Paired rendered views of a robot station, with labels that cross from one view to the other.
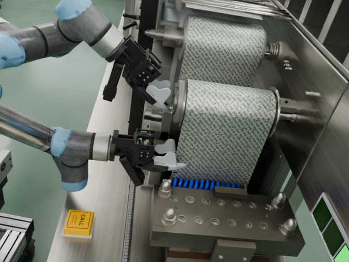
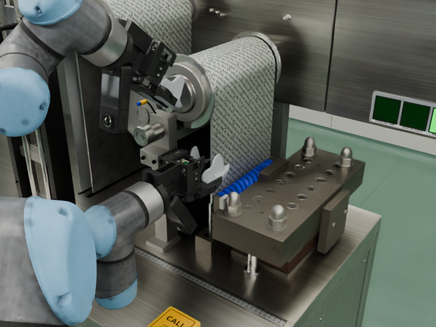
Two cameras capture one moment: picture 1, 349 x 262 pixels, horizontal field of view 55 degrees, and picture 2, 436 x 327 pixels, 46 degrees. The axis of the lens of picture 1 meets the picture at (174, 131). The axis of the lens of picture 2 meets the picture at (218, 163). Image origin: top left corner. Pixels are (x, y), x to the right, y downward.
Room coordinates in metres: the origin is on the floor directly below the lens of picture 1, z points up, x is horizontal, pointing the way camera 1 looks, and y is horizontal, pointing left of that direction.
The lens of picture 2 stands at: (0.09, 0.63, 1.58)
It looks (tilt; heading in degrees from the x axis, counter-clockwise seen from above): 27 degrees down; 314
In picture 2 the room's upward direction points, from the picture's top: straight up
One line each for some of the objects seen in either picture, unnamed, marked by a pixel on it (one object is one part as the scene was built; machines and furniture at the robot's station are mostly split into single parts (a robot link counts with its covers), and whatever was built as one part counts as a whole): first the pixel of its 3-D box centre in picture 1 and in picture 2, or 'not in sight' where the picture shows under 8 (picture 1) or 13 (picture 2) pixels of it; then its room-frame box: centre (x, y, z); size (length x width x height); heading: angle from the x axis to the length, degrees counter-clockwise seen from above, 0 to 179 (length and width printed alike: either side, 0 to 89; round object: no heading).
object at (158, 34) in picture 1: (154, 34); not in sight; (1.03, 0.12, 1.33); 0.06 x 0.03 x 0.03; 98
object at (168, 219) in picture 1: (169, 214); (278, 215); (0.58, -0.03, 1.05); 0.04 x 0.04 x 0.04
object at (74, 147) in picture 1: (74, 145); (108, 226); (0.70, 0.26, 1.11); 0.11 x 0.08 x 0.09; 98
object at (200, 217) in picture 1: (223, 219); (294, 196); (0.64, -0.18, 1.00); 0.40 x 0.16 x 0.06; 98
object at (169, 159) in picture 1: (170, 159); (217, 167); (0.71, -0.01, 1.11); 0.09 x 0.03 x 0.06; 89
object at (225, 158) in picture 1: (215, 160); (243, 144); (0.76, -0.13, 1.11); 0.23 x 0.01 x 0.18; 98
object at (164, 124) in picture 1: (155, 148); (159, 183); (0.83, 0.05, 1.05); 0.06 x 0.05 x 0.31; 98
